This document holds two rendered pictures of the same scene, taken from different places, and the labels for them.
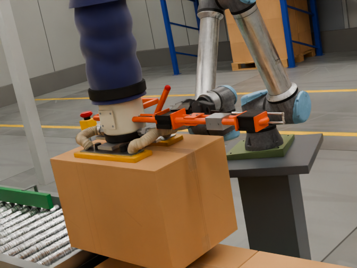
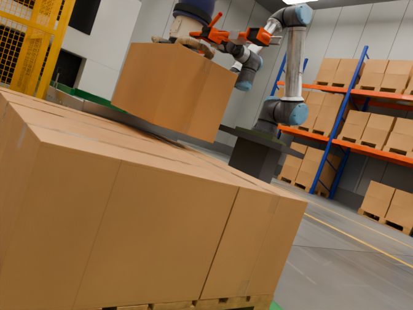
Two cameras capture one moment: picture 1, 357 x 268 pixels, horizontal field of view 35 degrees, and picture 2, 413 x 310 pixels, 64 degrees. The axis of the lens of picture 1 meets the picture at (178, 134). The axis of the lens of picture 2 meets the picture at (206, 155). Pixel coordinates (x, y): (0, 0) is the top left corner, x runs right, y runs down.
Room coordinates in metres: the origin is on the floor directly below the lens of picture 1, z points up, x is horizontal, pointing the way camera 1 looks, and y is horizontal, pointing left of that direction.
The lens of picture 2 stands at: (0.34, -0.41, 0.67)
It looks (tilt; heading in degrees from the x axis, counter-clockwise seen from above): 4 degrees down; 8
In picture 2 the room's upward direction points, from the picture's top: 19 degrees clockwise
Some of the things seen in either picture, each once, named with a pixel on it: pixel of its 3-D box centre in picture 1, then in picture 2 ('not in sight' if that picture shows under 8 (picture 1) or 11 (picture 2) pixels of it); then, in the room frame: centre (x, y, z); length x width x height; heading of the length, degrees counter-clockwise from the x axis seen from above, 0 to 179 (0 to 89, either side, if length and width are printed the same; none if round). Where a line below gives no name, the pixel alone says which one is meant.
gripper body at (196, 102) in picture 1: (193, 108); (230, 47); (2.15, -0.08, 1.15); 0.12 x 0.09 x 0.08; 137
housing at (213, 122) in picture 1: (218, 121); (238, 37); (1.90, -0.14, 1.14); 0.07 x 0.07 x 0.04; 48
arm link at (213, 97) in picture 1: (207, 102); (241, 53); (2.21, -0.14, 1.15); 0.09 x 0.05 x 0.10; 47
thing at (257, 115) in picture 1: (251, 120); (257, 35); (1.81, -0.24, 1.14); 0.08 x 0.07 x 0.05; 48
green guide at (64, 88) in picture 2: not in sight; (46, 82); (3.23, 1.71, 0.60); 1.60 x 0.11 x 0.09; 47
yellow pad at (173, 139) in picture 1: (143, 135); not in sight; (2.28, 0.14, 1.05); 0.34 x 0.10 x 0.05; 48
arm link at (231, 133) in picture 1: (225, 125); (244, 79); (2.28, -0.20, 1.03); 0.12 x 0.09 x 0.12; 47
